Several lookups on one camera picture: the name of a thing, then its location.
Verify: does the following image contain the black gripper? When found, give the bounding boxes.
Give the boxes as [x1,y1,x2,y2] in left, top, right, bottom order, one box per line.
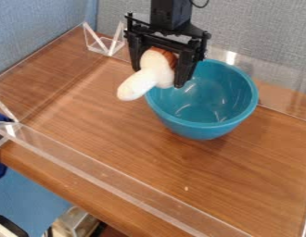
[125,12,212,88]

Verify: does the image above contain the white brown toy mushroom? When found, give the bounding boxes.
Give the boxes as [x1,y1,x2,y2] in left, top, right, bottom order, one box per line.
[115,47,178,101]

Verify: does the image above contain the blue plastic bowl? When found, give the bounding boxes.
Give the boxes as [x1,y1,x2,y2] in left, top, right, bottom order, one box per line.
[144,59,258,140]

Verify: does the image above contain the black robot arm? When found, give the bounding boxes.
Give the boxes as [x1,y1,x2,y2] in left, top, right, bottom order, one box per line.
[125,0,212,88]

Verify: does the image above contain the clear acrylic back barrier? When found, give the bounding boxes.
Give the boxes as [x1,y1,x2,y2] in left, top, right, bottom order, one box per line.
[206,45,306,120]

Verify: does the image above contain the clear acrylic barrier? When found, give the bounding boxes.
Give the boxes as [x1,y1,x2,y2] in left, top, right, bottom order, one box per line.
[0,100,250,237]
[206,45,306,120]

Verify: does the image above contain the clear acrylic front barrier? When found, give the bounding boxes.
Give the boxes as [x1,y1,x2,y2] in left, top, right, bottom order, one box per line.
[0,100,250,237]

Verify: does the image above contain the black white device corner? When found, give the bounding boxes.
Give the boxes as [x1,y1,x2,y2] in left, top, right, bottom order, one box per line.
[0,215,29,237]

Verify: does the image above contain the clear acrylic corner bracket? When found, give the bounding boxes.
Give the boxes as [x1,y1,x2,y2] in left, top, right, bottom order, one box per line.
[82,22,125,56]

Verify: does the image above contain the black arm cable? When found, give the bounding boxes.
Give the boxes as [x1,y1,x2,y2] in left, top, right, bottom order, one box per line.
[188,0,212,9]

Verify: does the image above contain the metal table leg frame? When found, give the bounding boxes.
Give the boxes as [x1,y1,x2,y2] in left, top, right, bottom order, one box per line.
[51,206,98,237]

